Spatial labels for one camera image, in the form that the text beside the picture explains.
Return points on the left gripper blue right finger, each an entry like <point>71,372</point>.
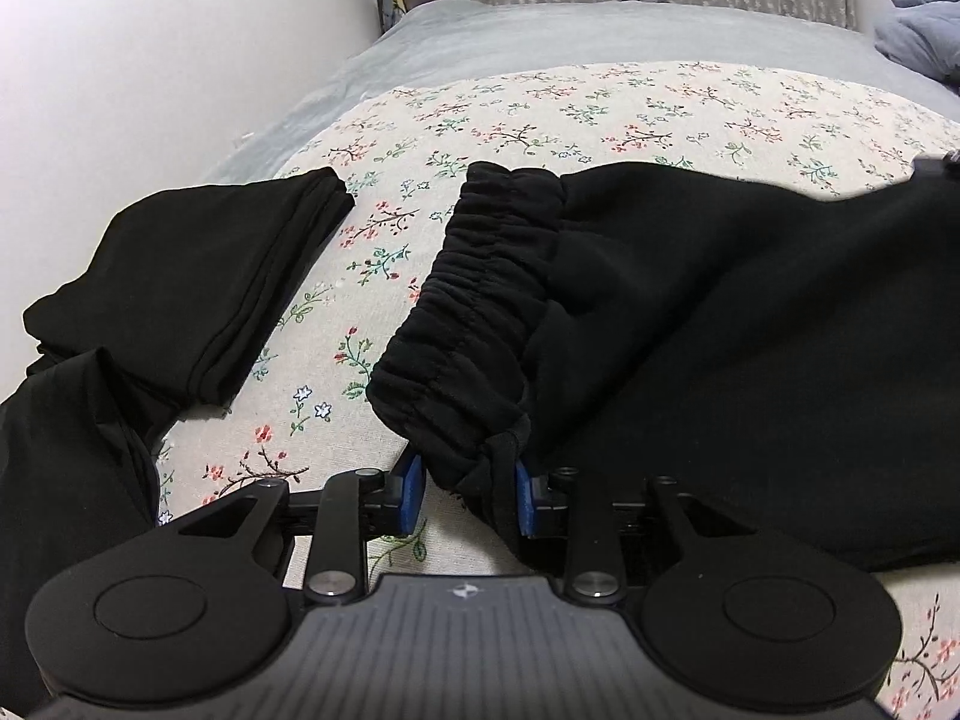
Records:
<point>567,515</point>

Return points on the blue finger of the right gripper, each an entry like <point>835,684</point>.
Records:
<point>946,165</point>

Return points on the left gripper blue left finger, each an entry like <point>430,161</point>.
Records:
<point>350,510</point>

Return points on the black sweatpants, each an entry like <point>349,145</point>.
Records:
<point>790,360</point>

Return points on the blue crumpled quilt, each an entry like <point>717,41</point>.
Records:
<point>922,36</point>

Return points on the folded black garment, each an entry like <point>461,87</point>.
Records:
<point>181,296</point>

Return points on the grey bed blanket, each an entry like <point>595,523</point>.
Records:
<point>452,40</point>

